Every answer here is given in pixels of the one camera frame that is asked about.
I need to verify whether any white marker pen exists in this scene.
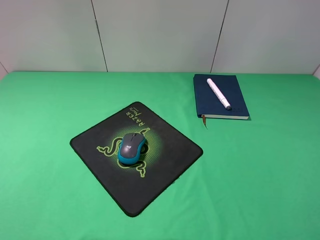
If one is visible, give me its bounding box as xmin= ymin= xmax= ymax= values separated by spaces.
xmin=206 ymin=78 xmax=232 ymax=111

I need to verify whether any grey and teal computer mouse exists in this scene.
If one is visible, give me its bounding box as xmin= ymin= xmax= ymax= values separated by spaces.
xmin=117 ymin=133 xmax=146 ymax=166

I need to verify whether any dark blue notebook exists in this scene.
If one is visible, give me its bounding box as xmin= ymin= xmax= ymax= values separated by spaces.
xmin=193 ymin=74 xmax=250 ymax=124

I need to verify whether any green tablecloth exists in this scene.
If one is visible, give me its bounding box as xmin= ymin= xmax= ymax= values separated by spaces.
xmin=0 ymin=72 xmax=320 ymax=240

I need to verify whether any black green snake mouse pad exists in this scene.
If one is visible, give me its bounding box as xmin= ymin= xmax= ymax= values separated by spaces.
xmin=70 ymin=101 xmax=203 ymax=217

